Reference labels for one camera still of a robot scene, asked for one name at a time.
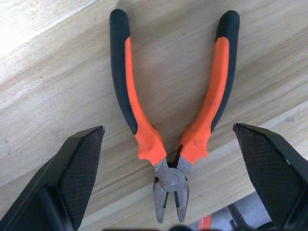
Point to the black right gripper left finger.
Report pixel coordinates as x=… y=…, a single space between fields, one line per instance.
x=72 y=173

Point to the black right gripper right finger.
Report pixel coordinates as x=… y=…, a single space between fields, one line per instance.
x=276 y=173

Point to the black metal frame under table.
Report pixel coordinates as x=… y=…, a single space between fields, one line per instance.
x=237 y=216

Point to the orange and black pliers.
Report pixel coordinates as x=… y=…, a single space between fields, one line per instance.
x=172 y=179

